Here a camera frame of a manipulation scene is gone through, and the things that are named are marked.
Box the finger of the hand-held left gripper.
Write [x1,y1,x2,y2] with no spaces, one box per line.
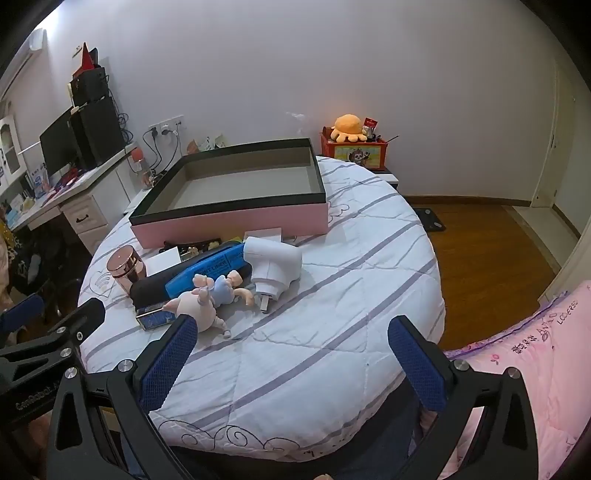
[44,298,106,349]
[0,295,45,335]

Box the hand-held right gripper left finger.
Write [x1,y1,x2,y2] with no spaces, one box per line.
[46,315,199,480]

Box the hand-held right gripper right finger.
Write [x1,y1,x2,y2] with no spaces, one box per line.
[388,316,541,480]

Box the small blue gold box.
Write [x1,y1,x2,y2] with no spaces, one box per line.
[135,308,178,330]

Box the rose gold jar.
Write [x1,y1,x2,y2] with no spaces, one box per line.
[107,246,147,296]

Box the pig doll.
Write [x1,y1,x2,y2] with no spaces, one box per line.
[164,271,256,340]

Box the black glasses case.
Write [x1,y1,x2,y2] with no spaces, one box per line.
[130,263,252,308]

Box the small white box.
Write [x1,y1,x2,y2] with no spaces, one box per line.
[145,248,185,278]

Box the blue highlighter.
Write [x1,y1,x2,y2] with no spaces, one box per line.
[165,242,247,298]

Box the white plug adapter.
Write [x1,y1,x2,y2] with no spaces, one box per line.
[242,236,303,315]

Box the pink box with black rim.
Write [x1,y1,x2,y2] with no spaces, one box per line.
[129,137,328,250]

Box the white desk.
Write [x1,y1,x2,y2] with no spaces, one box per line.
[0,143,139,254]

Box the pink printed blanket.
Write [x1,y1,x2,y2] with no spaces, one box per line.
[438,279,591,480]

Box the blue white box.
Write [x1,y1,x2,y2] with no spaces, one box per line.
[28,165,49,195]

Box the black floor scale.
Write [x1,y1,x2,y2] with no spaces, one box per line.
[413,206,448,234]

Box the clear bottle with red cap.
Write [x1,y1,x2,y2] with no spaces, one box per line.
[131,147,153,188]

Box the white glass door cabinet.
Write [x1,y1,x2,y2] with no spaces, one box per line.
[0,111,26,185]

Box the black monitor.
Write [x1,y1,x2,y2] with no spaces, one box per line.
[39,107,77,178]

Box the black speaker tower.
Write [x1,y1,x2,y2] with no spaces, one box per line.
[69,97,127,169]

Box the dark top low cabinet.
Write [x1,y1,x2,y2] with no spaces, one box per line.
[369,166,400,188]

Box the red storage box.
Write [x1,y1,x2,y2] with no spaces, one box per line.
[321,131,391,171]

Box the black speaker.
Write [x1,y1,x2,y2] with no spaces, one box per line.
[69,67,112,108]

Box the orange plush octopus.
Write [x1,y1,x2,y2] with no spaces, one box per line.
[330,114,370,143]

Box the red triangular pennant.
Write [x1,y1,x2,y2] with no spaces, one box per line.
[72,42,95,77]

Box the white door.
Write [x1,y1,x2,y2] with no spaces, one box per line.
[531,60,580,210]

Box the white air conditioner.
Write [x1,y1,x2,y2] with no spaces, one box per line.
[25,28,49,54]

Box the black cable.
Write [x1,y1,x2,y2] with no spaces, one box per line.
[143,129,181,172]

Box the white wall socket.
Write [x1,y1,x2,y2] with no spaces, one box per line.
[148,115,184,137]

